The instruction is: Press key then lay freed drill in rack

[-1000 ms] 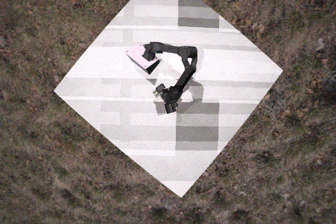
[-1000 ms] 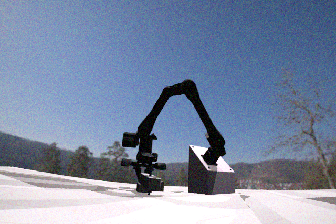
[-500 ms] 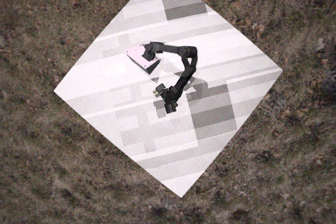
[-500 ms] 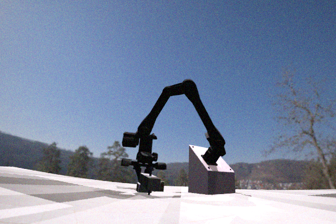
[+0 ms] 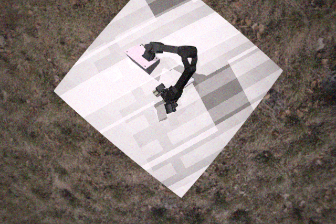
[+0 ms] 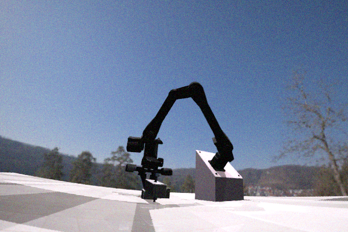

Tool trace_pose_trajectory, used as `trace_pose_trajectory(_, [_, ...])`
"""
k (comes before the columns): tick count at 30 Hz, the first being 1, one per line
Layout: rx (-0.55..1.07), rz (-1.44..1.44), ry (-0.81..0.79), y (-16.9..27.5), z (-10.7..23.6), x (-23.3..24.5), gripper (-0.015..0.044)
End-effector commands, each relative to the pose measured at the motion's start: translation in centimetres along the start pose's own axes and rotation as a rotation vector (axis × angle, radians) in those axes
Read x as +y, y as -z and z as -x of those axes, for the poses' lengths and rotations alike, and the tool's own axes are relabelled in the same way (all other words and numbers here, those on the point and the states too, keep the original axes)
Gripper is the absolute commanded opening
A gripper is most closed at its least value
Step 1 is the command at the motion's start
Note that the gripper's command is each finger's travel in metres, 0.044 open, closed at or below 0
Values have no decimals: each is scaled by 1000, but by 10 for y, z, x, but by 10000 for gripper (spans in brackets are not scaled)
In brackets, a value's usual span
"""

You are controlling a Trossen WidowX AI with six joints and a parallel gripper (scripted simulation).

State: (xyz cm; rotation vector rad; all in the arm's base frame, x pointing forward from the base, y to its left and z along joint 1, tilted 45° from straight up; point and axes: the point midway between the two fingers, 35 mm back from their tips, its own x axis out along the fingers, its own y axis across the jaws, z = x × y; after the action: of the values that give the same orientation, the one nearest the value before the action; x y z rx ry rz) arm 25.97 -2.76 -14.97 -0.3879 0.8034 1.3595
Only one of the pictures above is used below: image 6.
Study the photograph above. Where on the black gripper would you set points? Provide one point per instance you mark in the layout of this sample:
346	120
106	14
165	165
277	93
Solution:
142	170

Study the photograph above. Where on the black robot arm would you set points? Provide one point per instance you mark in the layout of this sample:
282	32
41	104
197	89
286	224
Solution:
196	91

